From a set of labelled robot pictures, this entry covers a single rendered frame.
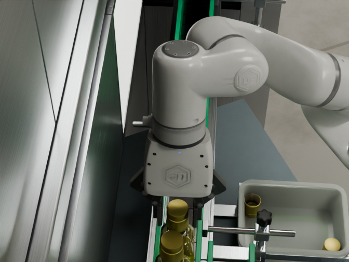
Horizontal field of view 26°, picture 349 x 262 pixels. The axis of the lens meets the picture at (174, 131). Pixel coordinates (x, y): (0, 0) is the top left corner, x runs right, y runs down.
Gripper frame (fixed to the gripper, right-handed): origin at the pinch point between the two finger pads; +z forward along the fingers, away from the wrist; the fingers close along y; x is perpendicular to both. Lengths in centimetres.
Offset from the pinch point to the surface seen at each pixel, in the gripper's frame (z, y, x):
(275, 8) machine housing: 14, 22, 100
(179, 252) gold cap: 2.3, 0.7, -6.4
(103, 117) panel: -11.6, -12.1, 8.2
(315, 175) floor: 87, 43, 121
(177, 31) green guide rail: 2, -3, 63
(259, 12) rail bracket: 3, 16, 76
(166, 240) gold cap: 0.5, -1.4, -6.0
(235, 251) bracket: 23.3, 10.4, 16.0
